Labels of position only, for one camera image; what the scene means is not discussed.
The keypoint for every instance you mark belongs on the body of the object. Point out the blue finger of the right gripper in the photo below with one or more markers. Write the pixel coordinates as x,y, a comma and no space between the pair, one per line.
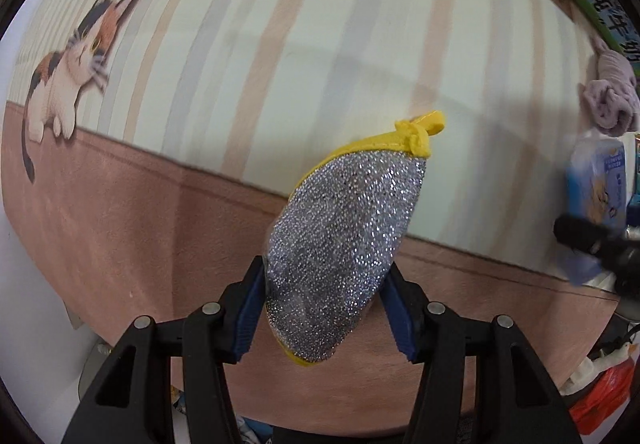
586,237

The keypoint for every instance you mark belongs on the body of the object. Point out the silver yellow scrub sponge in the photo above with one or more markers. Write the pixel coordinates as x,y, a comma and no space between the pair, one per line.
336,239

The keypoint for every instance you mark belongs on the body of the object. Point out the red plastic bag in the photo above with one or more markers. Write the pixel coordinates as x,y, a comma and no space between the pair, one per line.
611,391

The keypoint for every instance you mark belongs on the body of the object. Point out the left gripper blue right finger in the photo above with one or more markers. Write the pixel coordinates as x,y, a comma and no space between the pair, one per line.
516,400

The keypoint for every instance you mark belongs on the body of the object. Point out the goose plush toy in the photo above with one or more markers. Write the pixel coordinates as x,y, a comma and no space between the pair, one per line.
590,370

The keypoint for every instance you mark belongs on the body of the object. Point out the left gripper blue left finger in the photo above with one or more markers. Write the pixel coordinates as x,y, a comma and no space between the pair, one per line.
129,399

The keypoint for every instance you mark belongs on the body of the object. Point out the light blue cat pouch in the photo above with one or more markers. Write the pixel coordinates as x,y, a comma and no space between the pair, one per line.
596,190

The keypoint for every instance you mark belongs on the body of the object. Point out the striped cat tablecloth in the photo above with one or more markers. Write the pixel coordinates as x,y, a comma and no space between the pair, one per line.
148,145

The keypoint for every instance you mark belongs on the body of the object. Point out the purple cloth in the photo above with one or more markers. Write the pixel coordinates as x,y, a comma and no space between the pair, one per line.
611,97

